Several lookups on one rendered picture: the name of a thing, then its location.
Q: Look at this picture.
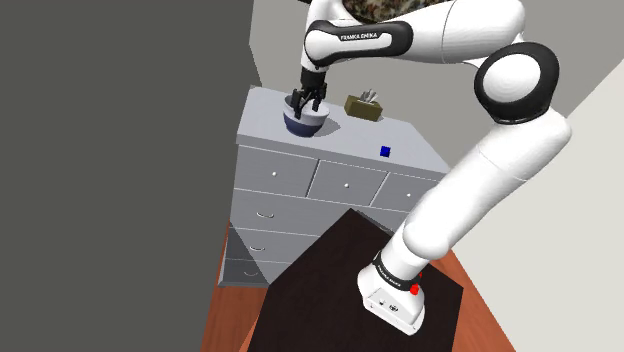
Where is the blue and white bowl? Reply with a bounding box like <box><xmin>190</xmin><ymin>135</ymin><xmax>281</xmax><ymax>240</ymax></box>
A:
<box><xmin>282</xmin><ymin>94</ymin><xmax>331</xmax><ymax>139</ymax></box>

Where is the olive tissue box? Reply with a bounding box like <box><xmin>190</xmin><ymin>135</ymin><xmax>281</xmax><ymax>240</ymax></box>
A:
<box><xmin>343</xmin><ymin>89</ymin><xmax>384</xmax><ymax>123</ymax></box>

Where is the grey chest of drawers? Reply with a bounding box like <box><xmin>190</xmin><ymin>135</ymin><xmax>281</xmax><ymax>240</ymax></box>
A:
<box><xmin>217</xmin><ymin>85</ymin><xmax>452</xmax><ymax>289</ymax></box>

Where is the dark robot stand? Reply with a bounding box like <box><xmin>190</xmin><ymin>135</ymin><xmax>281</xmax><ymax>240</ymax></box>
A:
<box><xmin>242</xmin><ymin>206</ymin><xmax>465</xmax><ymax>352</ymax></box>

